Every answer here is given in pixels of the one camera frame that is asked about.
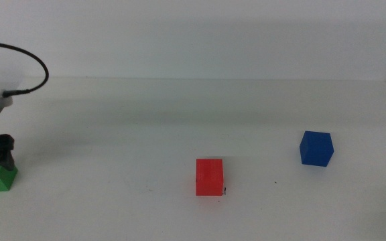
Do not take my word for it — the red cube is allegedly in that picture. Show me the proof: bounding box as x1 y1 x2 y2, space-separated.
194 158 224 197

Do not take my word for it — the blue cube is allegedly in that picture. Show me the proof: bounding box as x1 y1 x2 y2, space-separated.
299 130 335 168

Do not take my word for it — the black camera cable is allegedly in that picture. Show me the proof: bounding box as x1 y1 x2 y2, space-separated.
0 40 50 98

